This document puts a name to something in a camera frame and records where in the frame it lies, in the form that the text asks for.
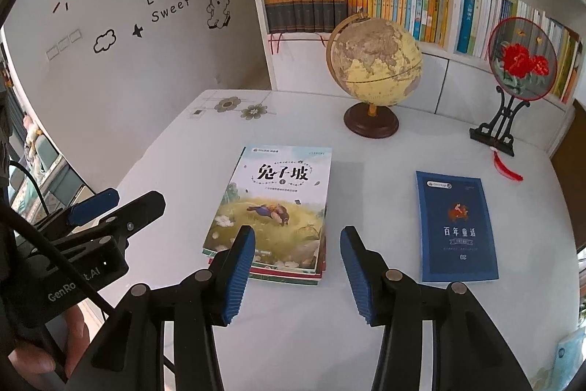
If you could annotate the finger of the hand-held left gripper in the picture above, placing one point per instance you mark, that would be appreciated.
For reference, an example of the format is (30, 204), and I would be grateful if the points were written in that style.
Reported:
(142, 207)
(94, 205)

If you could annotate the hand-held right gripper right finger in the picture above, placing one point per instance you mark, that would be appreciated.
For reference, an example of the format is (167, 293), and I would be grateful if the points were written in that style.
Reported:
(361, 276)

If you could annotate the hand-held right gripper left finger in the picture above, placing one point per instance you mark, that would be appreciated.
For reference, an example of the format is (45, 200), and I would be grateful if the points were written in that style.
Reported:
(240, 272)

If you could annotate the light green book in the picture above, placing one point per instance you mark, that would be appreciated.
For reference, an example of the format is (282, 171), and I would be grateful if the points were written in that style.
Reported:
(274, 198)

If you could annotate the row of blue white books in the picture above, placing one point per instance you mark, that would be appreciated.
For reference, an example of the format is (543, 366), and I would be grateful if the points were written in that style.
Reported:
(476, 20)

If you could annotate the person's left hand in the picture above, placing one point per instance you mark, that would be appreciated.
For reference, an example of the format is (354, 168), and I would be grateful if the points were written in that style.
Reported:
(78, 340)

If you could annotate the dark blue fairy tale book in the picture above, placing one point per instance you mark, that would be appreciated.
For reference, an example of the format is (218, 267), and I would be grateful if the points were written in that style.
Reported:
(458, 244)

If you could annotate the red tassel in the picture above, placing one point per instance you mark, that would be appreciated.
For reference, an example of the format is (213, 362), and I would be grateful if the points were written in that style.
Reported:
(503, 169)

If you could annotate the white bookshelf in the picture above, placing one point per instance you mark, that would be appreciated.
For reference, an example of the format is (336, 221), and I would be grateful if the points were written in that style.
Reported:
(458, 84)

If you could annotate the antique style desk globe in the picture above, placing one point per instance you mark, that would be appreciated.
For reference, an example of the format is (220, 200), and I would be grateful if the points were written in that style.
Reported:
(375, 61)

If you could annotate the pale blue printed booklet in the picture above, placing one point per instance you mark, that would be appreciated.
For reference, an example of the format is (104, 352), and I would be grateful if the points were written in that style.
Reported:
(567, 354)

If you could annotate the round embroidered fan on stand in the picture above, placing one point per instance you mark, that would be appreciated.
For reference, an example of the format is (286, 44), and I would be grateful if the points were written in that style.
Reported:
(522, 61)

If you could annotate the white wall switch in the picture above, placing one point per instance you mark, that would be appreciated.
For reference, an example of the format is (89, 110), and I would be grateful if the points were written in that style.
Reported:
(52, 52)
(76, 36)
(64, 44)

